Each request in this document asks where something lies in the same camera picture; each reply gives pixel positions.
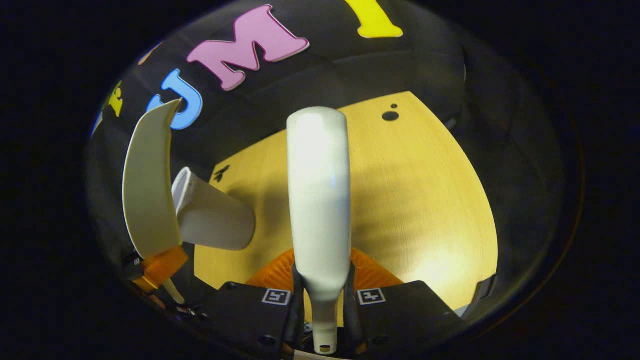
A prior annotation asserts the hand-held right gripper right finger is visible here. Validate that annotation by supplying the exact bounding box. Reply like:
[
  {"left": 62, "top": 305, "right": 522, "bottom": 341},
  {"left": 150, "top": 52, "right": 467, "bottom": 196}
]
[{"left": 343, "top": 248, "right": 467, "bottom": 356}]

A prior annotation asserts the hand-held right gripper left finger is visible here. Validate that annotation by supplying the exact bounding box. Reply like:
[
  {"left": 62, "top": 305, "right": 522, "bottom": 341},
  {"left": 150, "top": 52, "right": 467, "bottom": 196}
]
[{"left": 207, "top": 248, "right": 307, "bottom": 357}]

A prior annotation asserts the white garbage bin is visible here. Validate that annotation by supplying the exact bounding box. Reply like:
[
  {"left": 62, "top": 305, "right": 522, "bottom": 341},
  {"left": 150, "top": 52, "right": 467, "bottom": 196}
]
[{"left": 171, "top": 166, "right": 257, "bottom": 251}]

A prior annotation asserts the grey plastic dustpan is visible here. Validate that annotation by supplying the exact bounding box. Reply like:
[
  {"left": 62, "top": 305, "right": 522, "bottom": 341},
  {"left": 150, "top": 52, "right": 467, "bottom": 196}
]
[{"left": 122, "top": 98, "right": 187, "bottom": 306}]

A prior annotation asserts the small grey broom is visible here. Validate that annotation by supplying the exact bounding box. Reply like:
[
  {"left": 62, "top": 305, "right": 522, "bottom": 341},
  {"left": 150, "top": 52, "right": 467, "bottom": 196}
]
[{"left": 286, "top": 106, "right": 353, "bottom": 356}]

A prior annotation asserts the black desk edge clamp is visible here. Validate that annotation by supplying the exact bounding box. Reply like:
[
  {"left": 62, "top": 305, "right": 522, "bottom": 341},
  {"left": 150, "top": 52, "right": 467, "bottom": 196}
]
[{"left": 472, "top": 274, "right": 499, "bottom": 307}]

